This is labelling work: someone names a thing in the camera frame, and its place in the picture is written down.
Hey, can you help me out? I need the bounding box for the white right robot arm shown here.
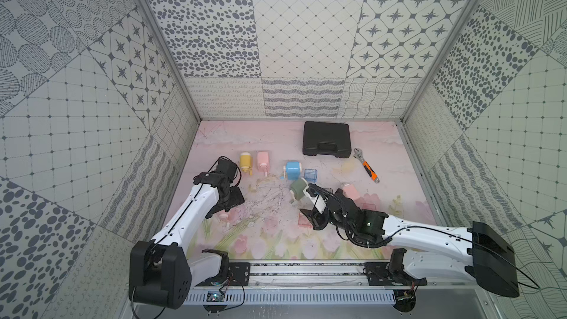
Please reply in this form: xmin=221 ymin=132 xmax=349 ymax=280
xmin=300 ymin=183 xmax=522 ymax=298

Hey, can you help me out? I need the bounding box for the yellow pencil sharpener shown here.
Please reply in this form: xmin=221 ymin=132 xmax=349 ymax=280
xmin=239 ymin=152 xmax=252 ymax=176

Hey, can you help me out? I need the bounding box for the black plastic tool case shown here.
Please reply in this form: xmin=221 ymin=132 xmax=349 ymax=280
xmin=302 ymin=121 xmax=352 ymax=159

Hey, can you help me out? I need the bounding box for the pink transparent tray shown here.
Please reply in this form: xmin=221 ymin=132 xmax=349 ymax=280
xmin=298 ymin=213 xmax=312 ymax=229

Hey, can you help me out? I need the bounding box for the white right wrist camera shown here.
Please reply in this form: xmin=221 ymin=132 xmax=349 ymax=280
xmin=307 ymin=183 xmax=327 ymax=214

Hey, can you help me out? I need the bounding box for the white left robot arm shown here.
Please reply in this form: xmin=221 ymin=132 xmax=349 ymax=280
xmin=128 ymin=156 xmax=245 ymax=309

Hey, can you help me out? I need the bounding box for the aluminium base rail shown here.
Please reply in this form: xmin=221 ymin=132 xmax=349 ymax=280
xmin=126 ymin=258 xmax=457 ymax=307

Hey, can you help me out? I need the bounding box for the pink pencil sharpener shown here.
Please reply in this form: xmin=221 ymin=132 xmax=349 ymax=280
xmin=342 ymin=184 xmax=361 ymax=201
xmin=257 ymin=151 xmax=270 ymax=177
xmin=218 ymin=209 xmax=239 ymax=227

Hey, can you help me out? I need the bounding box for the orange handled adjustable wrench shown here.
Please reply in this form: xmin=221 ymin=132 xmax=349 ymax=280
xmin=354 ymin=148 xmax=380 ymax=183

